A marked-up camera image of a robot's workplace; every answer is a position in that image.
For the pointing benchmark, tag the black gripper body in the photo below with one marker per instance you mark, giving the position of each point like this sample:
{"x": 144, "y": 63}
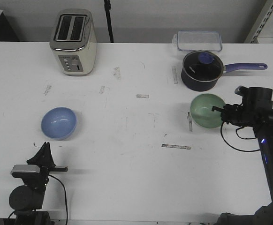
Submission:
{"x": 40, "y": 181}
{"x": 238, "y": 115}

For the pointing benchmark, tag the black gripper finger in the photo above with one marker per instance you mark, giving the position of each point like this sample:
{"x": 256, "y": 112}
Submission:
{"x": 43, "y": 157}
{"x": 215, "y": 108}

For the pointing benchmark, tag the green bowl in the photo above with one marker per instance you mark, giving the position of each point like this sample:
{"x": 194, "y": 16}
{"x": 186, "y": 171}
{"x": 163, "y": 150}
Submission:
{"x": 201, "y": 110}

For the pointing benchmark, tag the blue bowl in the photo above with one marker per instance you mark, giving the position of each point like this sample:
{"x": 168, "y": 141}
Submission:
{"x": 59, "y": 123}

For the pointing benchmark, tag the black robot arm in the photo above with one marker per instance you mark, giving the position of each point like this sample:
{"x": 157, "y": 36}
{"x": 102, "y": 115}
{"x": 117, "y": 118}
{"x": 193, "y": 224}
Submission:
{"x": 27, "y": 200}
{"x": 255, "y": 111}

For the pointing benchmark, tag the dark blue saucepan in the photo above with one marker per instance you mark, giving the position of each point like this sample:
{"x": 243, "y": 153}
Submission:
{"x": 204, "y": 86}

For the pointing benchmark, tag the glass pot lid blue knob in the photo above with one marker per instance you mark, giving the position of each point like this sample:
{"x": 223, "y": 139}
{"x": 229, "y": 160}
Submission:
{"x": 203, "y": 66}

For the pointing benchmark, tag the clear plastic food container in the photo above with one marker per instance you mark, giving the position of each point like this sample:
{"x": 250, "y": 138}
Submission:
{"x": 190, "y": 40}

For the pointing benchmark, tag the grey perforated metal rack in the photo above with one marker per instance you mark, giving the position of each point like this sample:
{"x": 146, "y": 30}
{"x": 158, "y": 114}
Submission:
{"x": 261, "y": 31}

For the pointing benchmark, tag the cream and chrome toaster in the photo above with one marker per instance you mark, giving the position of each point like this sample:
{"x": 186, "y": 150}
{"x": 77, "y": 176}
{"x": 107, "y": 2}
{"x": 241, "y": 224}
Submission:
{"x": 73, "y": 41}

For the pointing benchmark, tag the black tripod pole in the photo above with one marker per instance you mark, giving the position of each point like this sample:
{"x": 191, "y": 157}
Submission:
{"x": 107, "y": 8}

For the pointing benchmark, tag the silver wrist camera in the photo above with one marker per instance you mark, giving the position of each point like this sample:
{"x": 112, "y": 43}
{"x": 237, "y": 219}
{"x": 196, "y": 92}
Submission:
{"x": 241, "y": 91}
{"x": 19, "y": 171}

